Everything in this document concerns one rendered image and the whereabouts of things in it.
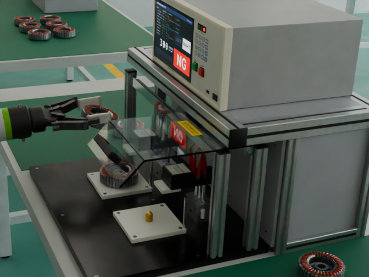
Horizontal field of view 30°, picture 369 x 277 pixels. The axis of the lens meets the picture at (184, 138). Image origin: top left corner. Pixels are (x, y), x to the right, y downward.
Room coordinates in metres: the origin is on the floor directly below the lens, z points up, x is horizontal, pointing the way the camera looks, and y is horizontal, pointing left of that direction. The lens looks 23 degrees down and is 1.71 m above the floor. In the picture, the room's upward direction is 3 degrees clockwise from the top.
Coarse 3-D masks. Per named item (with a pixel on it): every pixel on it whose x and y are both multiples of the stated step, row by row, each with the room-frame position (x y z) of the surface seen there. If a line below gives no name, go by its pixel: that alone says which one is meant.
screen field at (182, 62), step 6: (174, 48) 1.79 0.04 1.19; (174, 54) 1.79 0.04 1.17; (180, 54) 1.75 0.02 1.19; (174, 60) 1.79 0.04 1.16; (180, 60) 1.75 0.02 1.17; (186, 60) 1.72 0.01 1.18; (174, 66) 1.78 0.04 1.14; (180, 66) 1.75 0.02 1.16; (186, 66) 1.71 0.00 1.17; (186, 72) 1.71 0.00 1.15
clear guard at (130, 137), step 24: (120, 120) 1.57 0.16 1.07; (144, 120) 1.58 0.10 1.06; (168, 120) 1.58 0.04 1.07; (192, 120) 1.59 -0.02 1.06; (96, 144) 1.52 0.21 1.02; (120, 144) 1.45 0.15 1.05; (144, 144) 1.43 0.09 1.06; (168, 144) 1.44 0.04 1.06; (192, 144) 1.45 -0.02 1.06; (216, 144) 1.45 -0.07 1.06; (120, 168) 1.38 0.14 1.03
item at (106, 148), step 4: (96, 136) 1.48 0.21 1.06; (100, 136) 1.47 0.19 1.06; (96, 140) 1.46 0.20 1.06; (100, 140) 1.45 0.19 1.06; (104, 140) 1.45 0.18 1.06; (100, 144) 1.44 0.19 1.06; (104, 144) 1.43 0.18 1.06; (108, 144) 1.48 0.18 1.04; (104, 148) 1.41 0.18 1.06; (108, 148) 1.41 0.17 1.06; (104, 152) 1.40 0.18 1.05; (108, 152) 1.39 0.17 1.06; (112, 152) 1.39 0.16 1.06; (108, 156) 1.38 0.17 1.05; (112, 156) 1.39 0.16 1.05; (116, 156) 1.39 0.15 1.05; (112, 160) 1.39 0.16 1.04; (116, 160) 1.39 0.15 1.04; (120, 160) 1.40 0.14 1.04
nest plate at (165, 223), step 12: (156, 204) 1.66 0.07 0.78; (120, 216) 1.59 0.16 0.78; (132, 216) 1.59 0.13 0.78; (144, 216) 1.60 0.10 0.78; (156, 216) 1.60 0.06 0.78; (168, 216) 1.60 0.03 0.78; (132, 228) 1.53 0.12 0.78; (144, 228) 1.54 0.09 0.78; (156, 228) 1.54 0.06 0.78; (168, 228) 1.54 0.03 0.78; (180, 228) 1.54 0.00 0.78; (132, 240) 1.48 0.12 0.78; (144, 240) 1.49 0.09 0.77
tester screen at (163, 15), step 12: (156, 12) 1.91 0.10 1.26; (168, 12) 1.84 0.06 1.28; (156, 24) 1.91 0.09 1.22; (168, 24) 1.83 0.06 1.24; (180, 24) 1.76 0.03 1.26; (156, 36) 1.90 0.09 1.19; (168, 36) 1.83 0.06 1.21; (168, 48) 1.83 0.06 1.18; (180, 48) 1.75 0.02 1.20; (168, 60) 1.82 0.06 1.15; (180, 72) 1.75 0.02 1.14
